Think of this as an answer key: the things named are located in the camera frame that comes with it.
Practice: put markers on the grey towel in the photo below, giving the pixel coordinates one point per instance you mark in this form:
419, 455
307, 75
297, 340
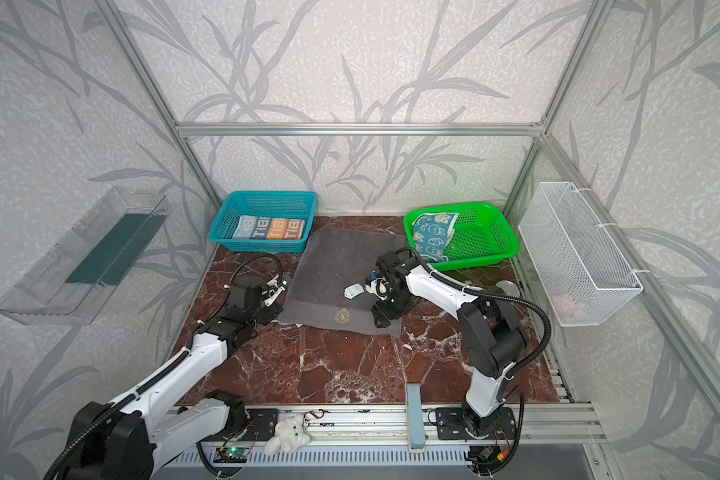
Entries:
333, 260

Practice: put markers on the printed rabbit towel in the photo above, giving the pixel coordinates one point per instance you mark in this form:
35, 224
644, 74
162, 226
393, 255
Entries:
269, 228

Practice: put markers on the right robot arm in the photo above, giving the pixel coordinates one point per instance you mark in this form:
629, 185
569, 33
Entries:
500, 333

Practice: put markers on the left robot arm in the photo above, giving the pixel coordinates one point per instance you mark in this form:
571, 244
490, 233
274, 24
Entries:
136, 433

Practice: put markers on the white towel label tag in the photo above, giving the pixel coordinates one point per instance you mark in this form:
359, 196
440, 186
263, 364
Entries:
353, 291

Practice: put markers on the teal patterned towel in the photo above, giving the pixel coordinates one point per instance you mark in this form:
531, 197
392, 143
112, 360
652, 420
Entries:
432, 233

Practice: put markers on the teal plastic basket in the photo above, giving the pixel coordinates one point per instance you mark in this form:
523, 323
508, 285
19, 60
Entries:
279, 204

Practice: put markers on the green plastic basket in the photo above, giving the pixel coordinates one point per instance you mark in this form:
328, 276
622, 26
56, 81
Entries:
482, 236

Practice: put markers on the metal tin can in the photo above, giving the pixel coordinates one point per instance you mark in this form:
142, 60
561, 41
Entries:
509, 288

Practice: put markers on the white plush toy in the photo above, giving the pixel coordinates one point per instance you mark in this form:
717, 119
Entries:
289, 436

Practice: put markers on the green lit circuit board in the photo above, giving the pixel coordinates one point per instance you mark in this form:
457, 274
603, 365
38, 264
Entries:
232, 455

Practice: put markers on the grey blue sponge block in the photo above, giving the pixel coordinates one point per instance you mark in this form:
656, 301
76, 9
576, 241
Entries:
416, 435

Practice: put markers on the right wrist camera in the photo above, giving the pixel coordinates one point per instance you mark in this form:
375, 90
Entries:
377, 285

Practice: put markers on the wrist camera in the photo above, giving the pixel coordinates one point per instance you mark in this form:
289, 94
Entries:
274, 288
377, 285

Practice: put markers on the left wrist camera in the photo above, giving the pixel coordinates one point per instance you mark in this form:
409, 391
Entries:
274, 288

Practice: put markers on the pink item in wire basket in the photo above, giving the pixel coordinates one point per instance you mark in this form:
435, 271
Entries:
567, 306

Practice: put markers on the clear plastic wall bin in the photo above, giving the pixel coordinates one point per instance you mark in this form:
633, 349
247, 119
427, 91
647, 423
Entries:
72, 282

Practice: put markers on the white wire mesh basket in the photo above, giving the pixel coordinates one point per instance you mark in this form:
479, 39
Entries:
574, 253

